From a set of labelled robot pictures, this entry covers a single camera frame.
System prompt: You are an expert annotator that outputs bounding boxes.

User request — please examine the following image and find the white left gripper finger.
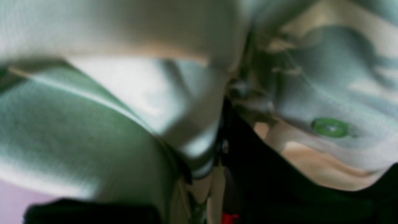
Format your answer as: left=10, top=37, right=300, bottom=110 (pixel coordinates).
left=222, top=98, right=397, bottom=224

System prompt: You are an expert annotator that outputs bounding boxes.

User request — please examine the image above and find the light green T-shirt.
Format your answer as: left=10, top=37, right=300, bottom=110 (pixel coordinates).
left=0, top=0, right=398, bottom=224

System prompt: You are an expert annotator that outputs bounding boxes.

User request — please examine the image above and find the red black clamp bottom edge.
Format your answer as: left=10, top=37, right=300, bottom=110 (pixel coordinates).
left=221, top=212, right=240, bottom=224

